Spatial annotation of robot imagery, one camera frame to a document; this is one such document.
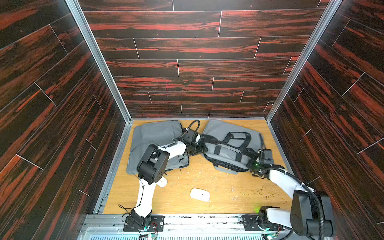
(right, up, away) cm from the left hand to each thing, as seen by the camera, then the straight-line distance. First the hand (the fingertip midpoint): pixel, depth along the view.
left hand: (207, 151), depth 98 cm
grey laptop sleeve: (-32, +13, +7) cm, 35 cm away
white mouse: (-27, -17, -11) cm, 34 cm away
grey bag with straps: (+14, +3, -5) cm, 15 cm away
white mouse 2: (-4, -22, -17) cm, 28 cm away
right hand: (+27, -8, -6) cm, 29 cm away
